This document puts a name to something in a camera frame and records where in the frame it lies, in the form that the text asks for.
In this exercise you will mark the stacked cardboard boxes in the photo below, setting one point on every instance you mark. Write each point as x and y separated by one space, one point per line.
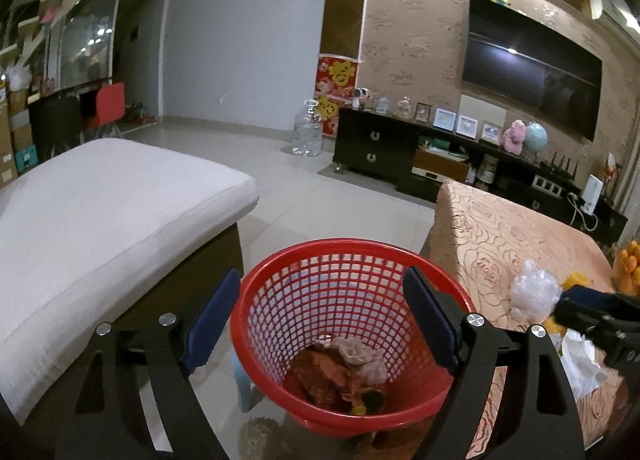
18 152

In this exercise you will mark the wall mounted black television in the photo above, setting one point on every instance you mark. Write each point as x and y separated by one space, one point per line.
529 63

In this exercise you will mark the light blue globe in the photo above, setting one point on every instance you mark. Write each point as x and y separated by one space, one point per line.
536 138

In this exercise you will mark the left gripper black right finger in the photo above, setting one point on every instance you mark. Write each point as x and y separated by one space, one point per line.
536 418

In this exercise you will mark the red plastic mesh basket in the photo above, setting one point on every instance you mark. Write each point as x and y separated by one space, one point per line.
344 288

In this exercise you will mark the light blue plastic stool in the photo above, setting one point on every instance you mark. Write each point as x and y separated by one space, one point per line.
248 394

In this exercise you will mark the white staircase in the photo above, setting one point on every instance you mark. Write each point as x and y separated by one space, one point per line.
45 5

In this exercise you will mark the red festive wall poster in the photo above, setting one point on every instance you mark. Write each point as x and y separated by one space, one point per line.
335 80

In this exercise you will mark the black wifi router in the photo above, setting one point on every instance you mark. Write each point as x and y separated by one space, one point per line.
560 166

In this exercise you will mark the yellow foam fruit net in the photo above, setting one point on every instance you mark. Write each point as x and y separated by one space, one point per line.
576 279

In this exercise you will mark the small picture frame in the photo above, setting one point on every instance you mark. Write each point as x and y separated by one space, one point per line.
491 133

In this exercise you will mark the clear large water jug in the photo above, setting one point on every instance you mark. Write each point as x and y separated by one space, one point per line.
307 138

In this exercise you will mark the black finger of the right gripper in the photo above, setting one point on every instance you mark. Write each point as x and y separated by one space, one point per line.
582 307

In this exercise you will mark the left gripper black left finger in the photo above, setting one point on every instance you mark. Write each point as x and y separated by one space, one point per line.
135 400

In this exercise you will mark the clear plastic bag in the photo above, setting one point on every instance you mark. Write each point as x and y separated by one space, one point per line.
534 294

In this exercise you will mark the red chair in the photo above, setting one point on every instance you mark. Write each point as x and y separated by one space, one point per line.
110 108

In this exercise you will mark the bowl of oranges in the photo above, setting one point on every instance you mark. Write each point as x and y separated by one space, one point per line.
626 270

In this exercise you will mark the white router box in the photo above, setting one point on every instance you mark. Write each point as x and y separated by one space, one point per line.
591 194

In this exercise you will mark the white cushioned sofa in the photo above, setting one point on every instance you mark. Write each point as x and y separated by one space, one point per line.
85 235

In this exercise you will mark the blue picture frame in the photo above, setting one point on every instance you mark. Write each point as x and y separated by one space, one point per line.
444 119

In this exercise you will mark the rose pattern tablecloth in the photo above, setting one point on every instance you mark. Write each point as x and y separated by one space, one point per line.
513 263

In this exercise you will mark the pink plush toy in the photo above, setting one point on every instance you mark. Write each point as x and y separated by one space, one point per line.
513 138

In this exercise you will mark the white security camera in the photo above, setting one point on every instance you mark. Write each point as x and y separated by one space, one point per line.
361 98

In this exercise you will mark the black tv cabinet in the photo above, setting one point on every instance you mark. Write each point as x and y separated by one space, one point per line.
418 159

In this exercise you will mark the white picture frame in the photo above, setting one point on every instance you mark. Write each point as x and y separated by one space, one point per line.
466 126

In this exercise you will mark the brown trash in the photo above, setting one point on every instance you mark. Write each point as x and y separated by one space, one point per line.
341 375

